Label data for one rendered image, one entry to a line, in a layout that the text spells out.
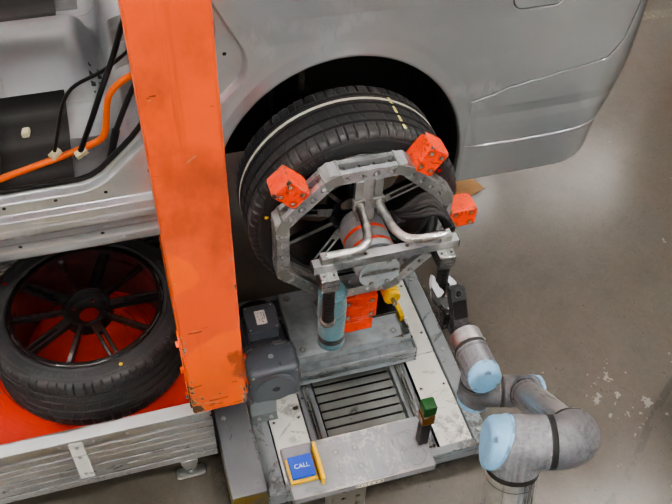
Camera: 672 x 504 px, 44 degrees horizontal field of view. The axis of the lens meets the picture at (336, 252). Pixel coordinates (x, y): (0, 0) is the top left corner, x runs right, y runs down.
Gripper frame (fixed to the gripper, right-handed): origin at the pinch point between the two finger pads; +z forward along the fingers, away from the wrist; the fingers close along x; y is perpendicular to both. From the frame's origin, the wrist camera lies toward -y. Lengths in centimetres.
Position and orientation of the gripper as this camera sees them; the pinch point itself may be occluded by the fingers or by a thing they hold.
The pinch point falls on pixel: (438, 275)
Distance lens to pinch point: 246.3
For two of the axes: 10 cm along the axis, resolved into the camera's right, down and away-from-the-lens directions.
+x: 9.6, -1.9, 2.1
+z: -2.8, -7.2, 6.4
